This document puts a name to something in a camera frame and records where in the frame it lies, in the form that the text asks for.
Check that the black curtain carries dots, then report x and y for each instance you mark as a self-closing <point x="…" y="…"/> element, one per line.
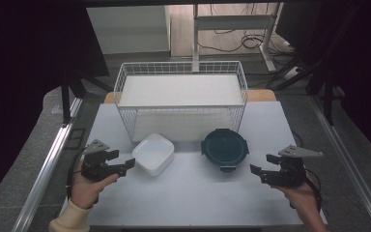
<point x="357" y="64"/>
<point x="22" y="80"/>

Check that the white desk frame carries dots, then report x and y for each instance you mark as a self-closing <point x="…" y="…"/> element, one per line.
<point x="235" y="22"/>

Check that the person's right hand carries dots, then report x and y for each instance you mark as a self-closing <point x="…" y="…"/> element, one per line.
<point x="302" y="198"/>

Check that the person's left hand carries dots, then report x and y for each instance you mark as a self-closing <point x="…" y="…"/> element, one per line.
<point x="85" y="191"/>

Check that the white square lidded container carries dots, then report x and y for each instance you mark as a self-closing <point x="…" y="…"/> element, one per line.
<point x="153" y="154"/>

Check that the black stand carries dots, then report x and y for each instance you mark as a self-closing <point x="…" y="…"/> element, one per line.
<point x="328" y="103"/>
<point x="66" y="103"/>

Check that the aluminium rail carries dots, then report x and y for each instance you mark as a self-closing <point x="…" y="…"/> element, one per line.
<point x="46" y="174"/>
<point x="351" y="161"/>

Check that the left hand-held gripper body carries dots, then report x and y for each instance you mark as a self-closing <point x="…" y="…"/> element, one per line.
<point x="95" y="162"/>

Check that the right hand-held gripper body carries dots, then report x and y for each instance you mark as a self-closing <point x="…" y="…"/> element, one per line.
<point x="291" y="170"/>

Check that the white cabinet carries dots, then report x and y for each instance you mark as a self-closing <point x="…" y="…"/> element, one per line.
<point x="127" y="29"/>

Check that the dark green round container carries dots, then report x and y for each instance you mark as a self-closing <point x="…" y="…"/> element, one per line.
<point x="224" y="149"/>

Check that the wooden table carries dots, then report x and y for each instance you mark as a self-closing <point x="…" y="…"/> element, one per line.
<point x="262" y="95"/>

